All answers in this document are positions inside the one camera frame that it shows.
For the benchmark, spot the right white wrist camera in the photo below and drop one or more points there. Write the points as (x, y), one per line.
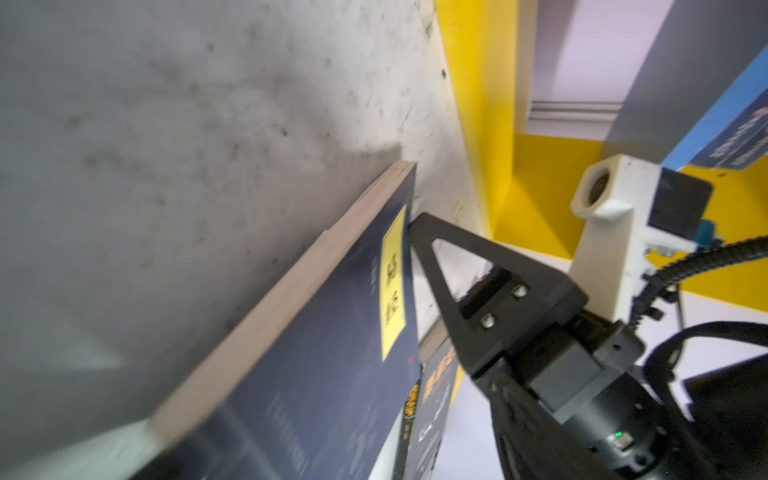
(631, 207)

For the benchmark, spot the yellow pink blue bookshelf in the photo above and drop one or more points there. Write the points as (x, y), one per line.
(547, 88)

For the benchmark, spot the dark portrait cover book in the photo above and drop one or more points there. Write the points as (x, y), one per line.
(742, 143)

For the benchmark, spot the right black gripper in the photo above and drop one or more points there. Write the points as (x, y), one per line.
(563, 403)

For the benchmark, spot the black antler cover book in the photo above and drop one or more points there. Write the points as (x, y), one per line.
(425, 413)

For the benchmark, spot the navy book yellow label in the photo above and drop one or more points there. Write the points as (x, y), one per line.
(309, 384)

